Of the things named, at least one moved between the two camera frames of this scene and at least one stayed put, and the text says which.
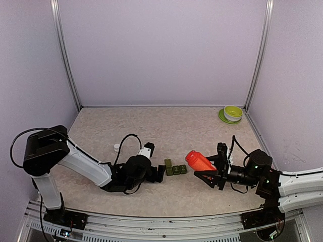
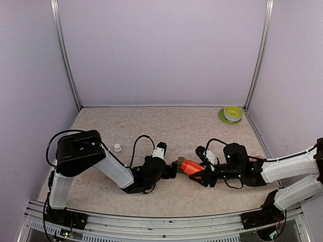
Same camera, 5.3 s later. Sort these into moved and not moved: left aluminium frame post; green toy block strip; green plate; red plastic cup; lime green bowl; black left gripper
Moved: black left gripper; green toy block strip; red plastic cup
Not moved: lime green bowl; green plate; left aluminium frame post
